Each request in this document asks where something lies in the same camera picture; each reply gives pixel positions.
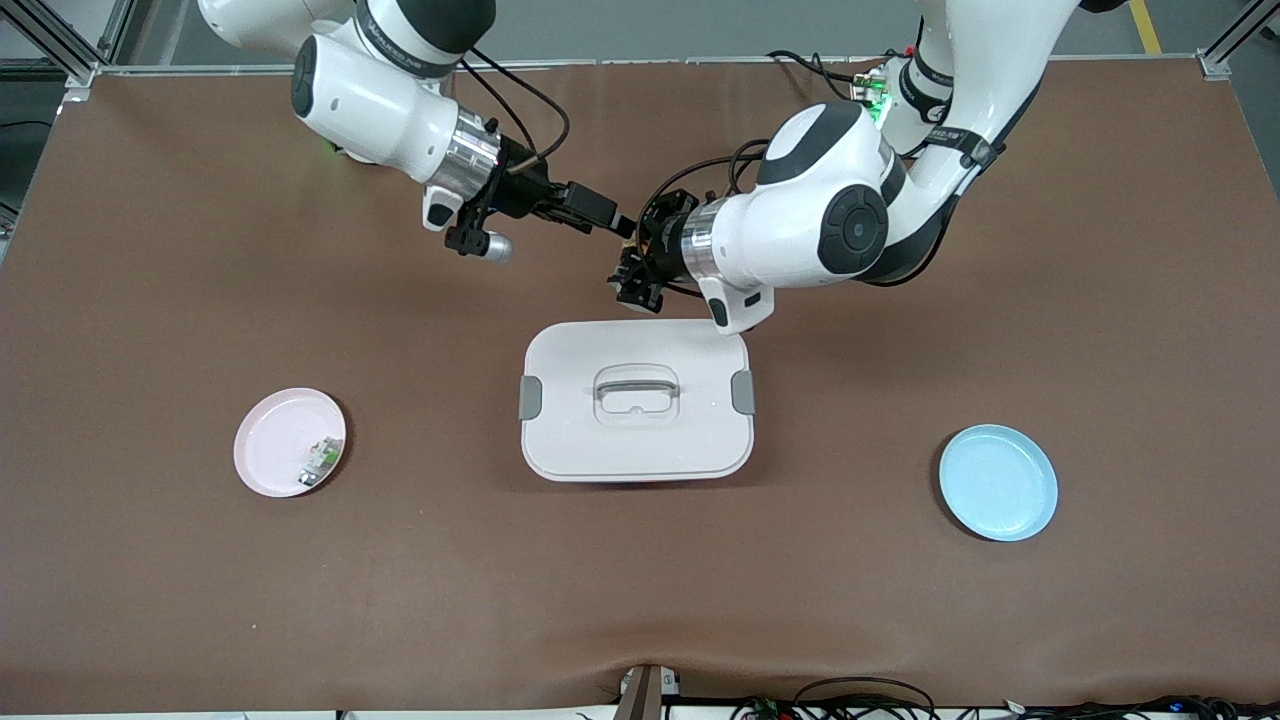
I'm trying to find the silver table edge rail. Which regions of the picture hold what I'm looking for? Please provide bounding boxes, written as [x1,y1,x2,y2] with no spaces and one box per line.
[95,57,1201,77]

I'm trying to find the white lidded storage box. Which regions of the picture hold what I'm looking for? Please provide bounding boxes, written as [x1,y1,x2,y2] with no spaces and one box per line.
[518,318,758,484]

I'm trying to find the pink round plate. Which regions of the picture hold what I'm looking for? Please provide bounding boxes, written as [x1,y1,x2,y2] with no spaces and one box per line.
[233,387,348,499]

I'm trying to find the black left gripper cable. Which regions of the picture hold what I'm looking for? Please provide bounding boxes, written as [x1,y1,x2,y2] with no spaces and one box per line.
[640,138,773,233]

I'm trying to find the brown camera mount post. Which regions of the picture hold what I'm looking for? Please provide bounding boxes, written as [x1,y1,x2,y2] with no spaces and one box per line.
[615,663,683,720]

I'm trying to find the aluminium frame profile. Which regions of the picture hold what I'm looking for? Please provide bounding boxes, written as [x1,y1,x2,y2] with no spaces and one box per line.
[10,0,136,89]
[1195,0,1280,81]

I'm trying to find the brown table mat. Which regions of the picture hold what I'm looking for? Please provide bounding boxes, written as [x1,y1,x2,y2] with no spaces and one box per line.
[0,58,1280,713]

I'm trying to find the light blue round plate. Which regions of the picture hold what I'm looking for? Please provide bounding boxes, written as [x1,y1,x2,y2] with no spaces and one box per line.
[938,424,1059,543]

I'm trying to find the tangled cable bundle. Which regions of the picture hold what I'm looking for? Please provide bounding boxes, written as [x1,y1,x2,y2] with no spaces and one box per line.
[730,695,1280,720]

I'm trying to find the grey box lid handle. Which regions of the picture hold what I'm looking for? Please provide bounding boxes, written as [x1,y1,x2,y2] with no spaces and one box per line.
[595,378,681,400]

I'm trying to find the small green white component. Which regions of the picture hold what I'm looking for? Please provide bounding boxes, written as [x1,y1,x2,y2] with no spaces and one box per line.
[298,436,343,489]

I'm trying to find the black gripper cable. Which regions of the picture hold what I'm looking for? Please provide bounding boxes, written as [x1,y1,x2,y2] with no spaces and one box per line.
[455,45,572,179]
[640,138,773,233]

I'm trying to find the black left base cable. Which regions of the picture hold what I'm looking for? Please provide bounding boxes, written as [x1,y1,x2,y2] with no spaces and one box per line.
[766,48,881,101]

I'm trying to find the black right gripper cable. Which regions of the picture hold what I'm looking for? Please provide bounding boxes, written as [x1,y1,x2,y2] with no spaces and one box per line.
[455,45,572,179]

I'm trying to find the black looped cable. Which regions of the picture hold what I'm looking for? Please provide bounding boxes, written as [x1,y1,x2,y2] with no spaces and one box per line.
[795,677,938,720]

